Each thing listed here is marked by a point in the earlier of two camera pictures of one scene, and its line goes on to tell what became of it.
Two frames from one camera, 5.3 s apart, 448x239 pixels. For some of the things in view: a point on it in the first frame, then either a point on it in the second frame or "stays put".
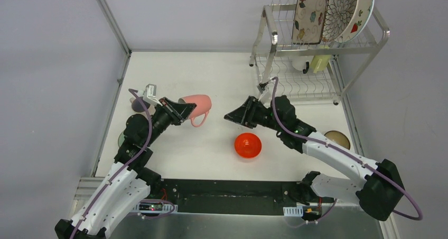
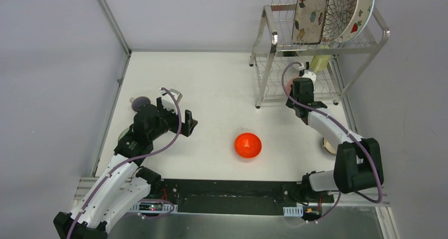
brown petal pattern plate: (341, 6) stays put
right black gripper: (244, 114) to (289, 105)
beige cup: (136, 106) stays put
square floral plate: (310, 12) stays put
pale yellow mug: (319, 62) stays put
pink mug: (204, 105) to (288, 85)
